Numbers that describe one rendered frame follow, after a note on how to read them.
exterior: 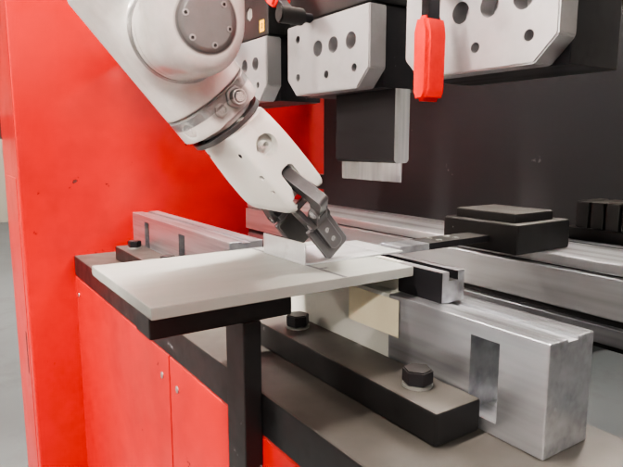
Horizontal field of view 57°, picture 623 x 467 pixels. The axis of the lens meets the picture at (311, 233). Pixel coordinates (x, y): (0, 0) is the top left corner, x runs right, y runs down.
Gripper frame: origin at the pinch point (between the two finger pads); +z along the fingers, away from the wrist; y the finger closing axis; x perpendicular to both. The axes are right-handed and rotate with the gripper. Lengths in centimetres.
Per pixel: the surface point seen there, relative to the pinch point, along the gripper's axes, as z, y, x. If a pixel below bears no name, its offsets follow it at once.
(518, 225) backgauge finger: 16.4, -7.8, -18.9
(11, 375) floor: 73, 253, 72
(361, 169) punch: -0.7, 0.1, -9.6
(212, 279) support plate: -7.0, -4.4, 11.9
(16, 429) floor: 70, 192, 76
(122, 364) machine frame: 17, 47, 25
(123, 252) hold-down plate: 8, 67, 9
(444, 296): 7.3, -14.0, -1.3
